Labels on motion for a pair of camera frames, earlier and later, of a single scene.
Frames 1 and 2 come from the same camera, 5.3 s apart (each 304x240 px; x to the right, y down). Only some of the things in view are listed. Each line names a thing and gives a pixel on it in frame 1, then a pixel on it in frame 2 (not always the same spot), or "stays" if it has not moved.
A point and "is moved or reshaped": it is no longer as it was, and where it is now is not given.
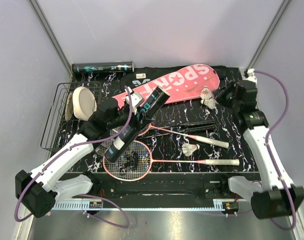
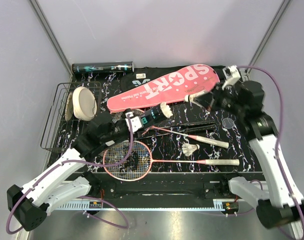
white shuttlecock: (206, 94) is moved or reshaped
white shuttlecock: (210, 103) is moved or reshaped
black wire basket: (57, 129) stays
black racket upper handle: (195, 124) stays
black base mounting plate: (161, 190) stays
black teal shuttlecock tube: (100, 67) stays
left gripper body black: (122, 117) to (119, 130)
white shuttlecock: (188, 149) stays
